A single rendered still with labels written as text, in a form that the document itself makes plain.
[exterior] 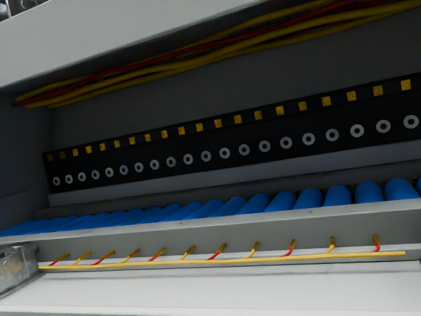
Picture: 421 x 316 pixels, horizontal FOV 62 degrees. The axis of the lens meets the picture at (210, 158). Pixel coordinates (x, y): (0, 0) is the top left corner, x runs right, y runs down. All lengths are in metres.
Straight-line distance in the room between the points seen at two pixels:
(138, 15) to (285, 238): 0.16
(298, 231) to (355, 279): 0.04
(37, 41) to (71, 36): 0.03
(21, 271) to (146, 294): 0.11
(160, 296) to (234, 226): 0.06
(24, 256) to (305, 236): 0.19
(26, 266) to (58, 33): 0.16
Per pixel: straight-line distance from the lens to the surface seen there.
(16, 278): 0.29
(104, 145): 0.42
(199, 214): 0.27
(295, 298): 0.17
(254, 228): 0.21
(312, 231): 0.20
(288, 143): 0.33
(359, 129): 0.33
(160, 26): 0.23
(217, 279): 0.20
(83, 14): 0.27
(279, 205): 0.25
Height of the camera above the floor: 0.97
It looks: 13 degrees up
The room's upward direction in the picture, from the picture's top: 4 degrees counter-clockwise
